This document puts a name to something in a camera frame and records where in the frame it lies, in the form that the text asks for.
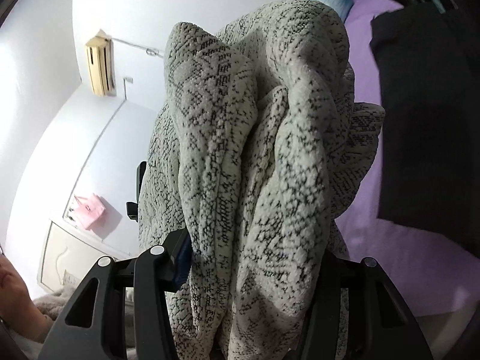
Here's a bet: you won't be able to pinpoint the beige wall air conditioner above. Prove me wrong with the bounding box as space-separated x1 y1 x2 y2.
85 29 117 97

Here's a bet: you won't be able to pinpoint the air conditioner power cable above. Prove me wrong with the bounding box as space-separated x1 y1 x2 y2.
110 37 167 59

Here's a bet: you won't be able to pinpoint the white wardrobe door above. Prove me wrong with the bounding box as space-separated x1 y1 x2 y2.
37 217 141 295

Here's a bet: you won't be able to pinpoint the grey patterned fleece jacket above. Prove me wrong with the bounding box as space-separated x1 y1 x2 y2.
137 0 387 360

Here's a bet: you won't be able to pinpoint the bed with purple sheet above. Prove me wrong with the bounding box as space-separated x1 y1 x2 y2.
335 0 480 319

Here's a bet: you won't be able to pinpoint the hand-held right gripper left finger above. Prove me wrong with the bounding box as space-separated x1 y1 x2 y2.
37 228 190 360

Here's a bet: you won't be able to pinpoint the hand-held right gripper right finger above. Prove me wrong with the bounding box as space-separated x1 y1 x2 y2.
296 250 434 360

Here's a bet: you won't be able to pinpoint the person's face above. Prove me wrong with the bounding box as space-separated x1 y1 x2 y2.
0 253 53 342

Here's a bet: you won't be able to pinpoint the folded black clothes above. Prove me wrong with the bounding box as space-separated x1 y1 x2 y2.
369 2 480 233

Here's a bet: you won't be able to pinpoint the pink hanging bag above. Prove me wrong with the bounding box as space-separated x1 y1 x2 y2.
73 194 107 230

